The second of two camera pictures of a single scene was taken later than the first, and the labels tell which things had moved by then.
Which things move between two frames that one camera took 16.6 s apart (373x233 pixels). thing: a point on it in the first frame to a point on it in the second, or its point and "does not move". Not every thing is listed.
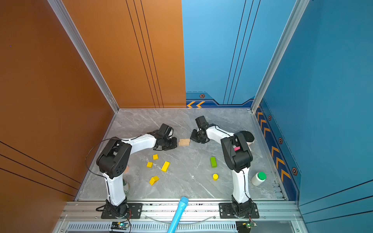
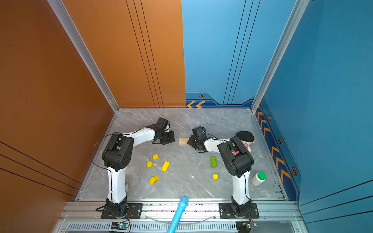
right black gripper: x=193 y=137 to x=192 y=137
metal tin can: x=126 y=180 does not move
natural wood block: x=184 y=141 does not move
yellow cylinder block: x=215 y=177 does not move
